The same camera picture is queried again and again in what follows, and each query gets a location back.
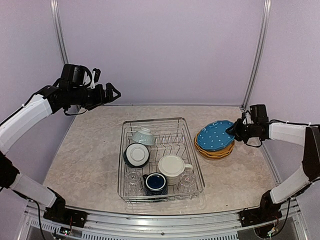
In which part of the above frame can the white ceramic mug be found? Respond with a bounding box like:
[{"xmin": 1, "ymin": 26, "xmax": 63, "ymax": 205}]
[{"xmin": 158, "ymin": 154, "xmax": 194, "ymax": 186}]

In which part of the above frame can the clear glass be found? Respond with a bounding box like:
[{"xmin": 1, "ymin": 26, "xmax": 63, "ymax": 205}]
[
  {"xmin": 177, "ymin": 172, "xmax": 197, "ymax": 193},
  {"xmin": 124, "ymin": 169, "xmax": 143, "ymax": 196}
]

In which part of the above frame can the dark blue white bowl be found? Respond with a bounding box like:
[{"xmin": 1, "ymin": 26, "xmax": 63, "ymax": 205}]
[{"xmin": 123, "ymin": 143, "xmax": 150, "ymax": 168}]

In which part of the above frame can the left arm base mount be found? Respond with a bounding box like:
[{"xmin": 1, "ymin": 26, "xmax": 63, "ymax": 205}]
[{"xmin": 43, "ymin": 205, "xmax": 88, "ymax": 228}]

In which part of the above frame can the metal wire dish rack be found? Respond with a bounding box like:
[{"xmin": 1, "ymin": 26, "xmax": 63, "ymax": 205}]
[{"xmin": 117, "ymin": 117, "xmax": 205, "ymax": 203}]

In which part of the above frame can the blue polka dot plate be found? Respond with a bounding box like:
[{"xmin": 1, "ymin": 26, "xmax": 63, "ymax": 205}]
[{"xmin": 196, "ymin": 120, "xmax": 235, "ymax": 152}]

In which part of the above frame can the dark blue mug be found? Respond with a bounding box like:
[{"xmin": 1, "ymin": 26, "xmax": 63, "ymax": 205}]
[{"xmin": 142, "ymin": 172, "xmax": 168, "ymax": 196}]

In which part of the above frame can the right corner aluminium post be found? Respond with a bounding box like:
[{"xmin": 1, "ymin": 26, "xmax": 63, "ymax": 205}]
[{"xmin": 241, "ymin": 0, "xmax": 272, "ymax": 110}]

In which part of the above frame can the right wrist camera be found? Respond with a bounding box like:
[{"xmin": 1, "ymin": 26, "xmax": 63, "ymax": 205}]
[{"xmin": 241, "ymin": 104, "xmax": 269, "ymax": 125}]

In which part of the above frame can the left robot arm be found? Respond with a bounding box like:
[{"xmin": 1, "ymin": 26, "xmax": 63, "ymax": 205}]
[{"xmin": 0, "ymin": 64, "xmax": 121, "ymax": 223}]

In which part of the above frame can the bird pattern ceramic plate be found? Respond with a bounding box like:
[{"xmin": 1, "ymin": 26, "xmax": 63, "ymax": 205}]
[{"xmin": 196, "ymin": 151, "xmax": 232, "ymax": 161}]

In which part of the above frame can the aluminium front frame rail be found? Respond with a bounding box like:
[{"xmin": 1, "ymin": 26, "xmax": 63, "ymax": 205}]
[{"xmin": 17, "ymin": 197, "xmax": 308, "ymax": 240}]

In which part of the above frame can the yellow polka dot plate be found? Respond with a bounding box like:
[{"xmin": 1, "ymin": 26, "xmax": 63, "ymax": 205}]
[
  {"xmin": 193, "ymin": 135, "xmax": 235, "ymax": 155},
  {"xmin": 196, "ymin": 148, "xmax": 233, "ymax": 160}
]

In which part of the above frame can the back wall aluminium rail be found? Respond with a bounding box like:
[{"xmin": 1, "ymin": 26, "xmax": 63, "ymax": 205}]
[{"xmin": 99, "ymin": 103, "xmax": 243, "ymax": 108}]

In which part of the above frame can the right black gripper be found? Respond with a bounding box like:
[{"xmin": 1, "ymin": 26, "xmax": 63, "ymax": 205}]
[{"xmin": 226, "ymin": 117, "xmax": 259, "ymax": 144}]

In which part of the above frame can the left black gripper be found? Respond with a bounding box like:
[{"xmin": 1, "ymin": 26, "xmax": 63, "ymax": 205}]
[{"xmin": 69, "ymin": 81, "xmax": 121, "ymax": 110}]

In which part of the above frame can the light striped rice bowl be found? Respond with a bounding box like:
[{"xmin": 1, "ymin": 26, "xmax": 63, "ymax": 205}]
[{"xmin": 131, "ymin": 127, "xmax": 155, "ymax": 146}]

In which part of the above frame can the corner aluminium post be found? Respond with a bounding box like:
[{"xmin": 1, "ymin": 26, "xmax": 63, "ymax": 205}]
[
  {"xmin": 241, "ymin": 0, "xmax": 272, "ymax": 110},
  {"xmin": 50, "ymin": 0, "xmax": 69, "ymax": 65}
]

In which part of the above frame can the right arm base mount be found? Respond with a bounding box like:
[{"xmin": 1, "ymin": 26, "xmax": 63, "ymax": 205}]
[{"xmin": 238, "ymin": 207, "xmax": 283, "ymax": 227}]

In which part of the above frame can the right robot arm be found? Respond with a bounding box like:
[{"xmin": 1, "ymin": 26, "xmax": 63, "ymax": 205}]
[{"xmin": 226, "ymin": 117, "xmax": 320, "ymax": 226}]

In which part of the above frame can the left corner aluminium post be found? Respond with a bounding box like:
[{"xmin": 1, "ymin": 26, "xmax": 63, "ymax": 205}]
[{"xmin": 50, "ymin": 0, "xmax": 69, "ymax": 65}]

